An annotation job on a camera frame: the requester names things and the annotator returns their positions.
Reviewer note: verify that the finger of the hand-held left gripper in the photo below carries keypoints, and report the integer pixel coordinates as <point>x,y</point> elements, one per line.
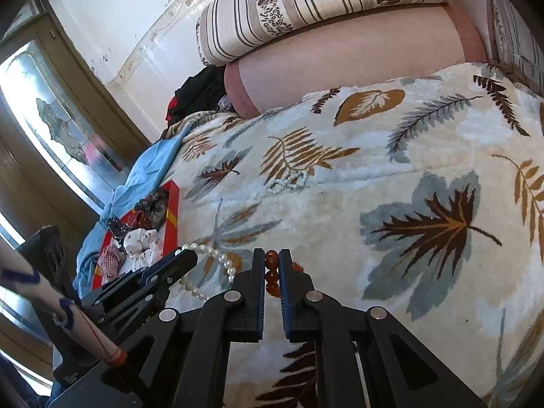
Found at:
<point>136,295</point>
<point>170,265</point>

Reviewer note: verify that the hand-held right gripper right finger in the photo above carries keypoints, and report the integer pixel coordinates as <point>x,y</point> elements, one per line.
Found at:
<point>284,318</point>

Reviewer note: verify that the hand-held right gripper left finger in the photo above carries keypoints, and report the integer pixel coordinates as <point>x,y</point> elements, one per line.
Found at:
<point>257,280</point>

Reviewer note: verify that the white dotted scrunchie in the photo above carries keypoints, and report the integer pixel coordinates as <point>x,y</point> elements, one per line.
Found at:
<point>140,244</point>

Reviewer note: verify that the pink checkered scrunchie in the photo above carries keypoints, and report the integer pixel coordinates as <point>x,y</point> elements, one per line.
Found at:
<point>109,261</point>

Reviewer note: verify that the red-edged white tray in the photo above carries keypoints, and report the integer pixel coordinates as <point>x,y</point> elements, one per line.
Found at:
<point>172,212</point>

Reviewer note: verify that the grey fuzzy scrunchie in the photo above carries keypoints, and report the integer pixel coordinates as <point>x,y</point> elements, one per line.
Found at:
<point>157,204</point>

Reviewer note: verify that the wooden door with patterned glass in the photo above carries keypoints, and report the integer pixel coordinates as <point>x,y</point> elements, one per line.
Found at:
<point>17,157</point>

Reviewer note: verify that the light blue cloth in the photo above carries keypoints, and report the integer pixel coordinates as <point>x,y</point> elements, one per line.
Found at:
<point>144,170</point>

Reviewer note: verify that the leaf print blanket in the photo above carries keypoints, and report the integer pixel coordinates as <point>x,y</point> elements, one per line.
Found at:
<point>361,170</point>

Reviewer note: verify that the red garment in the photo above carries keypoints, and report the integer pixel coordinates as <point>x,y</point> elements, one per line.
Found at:
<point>172,109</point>

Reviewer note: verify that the lilac patterned cloth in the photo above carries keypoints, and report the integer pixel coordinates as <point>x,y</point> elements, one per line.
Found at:
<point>225,103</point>

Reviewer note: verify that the black clothes pile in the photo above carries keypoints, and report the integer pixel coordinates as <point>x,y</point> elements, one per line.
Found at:
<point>199,89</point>

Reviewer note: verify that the pink pillow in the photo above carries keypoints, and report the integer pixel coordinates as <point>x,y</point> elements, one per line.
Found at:
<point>340,51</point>

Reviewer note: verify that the striped floral pillow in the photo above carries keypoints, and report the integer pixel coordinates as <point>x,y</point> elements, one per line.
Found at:
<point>510,29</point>
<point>297,8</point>

